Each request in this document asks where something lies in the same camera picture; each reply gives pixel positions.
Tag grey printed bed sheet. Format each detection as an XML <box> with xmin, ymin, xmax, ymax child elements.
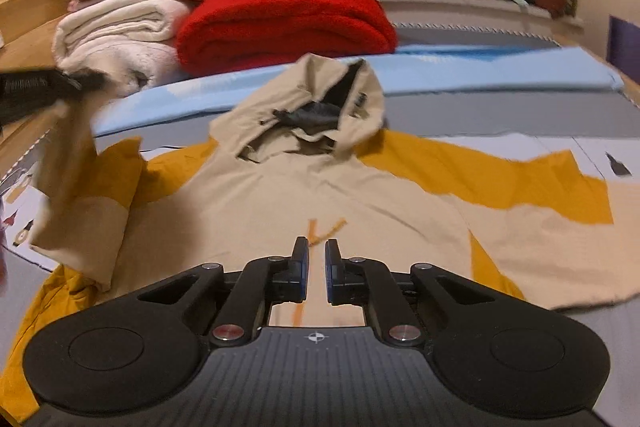
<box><xmin>0</xmin><ymin>20</ymin><xmax>640</xmax><ymax>408</ymax></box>

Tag white folded fleece blanket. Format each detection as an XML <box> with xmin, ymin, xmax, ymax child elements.
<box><xmin>52</xmin><ymin>0</ymin><xmax>193</xmax><ymax>98</ymax></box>

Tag wooden bed headboard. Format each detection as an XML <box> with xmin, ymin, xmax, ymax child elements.
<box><xmin>1</xmin><ymin>0</ymin><xmax>70</xmax><ymax>174</ymax></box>

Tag red folded blanket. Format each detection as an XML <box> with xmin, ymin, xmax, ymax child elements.
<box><xmin>176</xmin><ymin>0</ymin><xmax>398</xmax><ymax>76</ymax></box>

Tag beige and yellow hooded jacket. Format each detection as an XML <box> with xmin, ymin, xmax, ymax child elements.
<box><xmin>1</xmin><ymin>54</ymin><xmax>639</xmax><ymax>421</ymax></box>

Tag light blue folded sheet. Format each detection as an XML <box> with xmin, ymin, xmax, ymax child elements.
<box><xmin>92</xmin><ymin>44</ymin><xmax>624</xmax><ymax>138</ymax></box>

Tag purple box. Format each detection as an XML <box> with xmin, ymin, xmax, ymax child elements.
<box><xmin>606</xmin><ymin>16</ymin><xmax>640</xmax><ymax>83</ymax></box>

